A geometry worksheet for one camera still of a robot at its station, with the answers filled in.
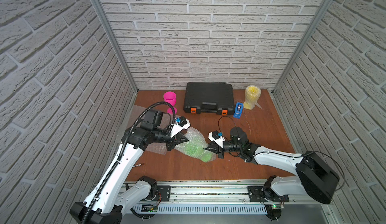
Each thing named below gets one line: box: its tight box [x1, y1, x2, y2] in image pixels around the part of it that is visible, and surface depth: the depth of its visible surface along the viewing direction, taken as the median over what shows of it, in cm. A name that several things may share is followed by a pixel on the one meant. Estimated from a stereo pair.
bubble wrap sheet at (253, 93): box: [243, 84, 263, 110], surface depth 102 cm
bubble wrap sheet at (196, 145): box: [174, 127, 217, 163], surface depth 68 cm
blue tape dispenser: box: [233, 101, 244, 119], surface depth 105 cm
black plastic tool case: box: [183, 81, 235, 116], surface depth 105 cm
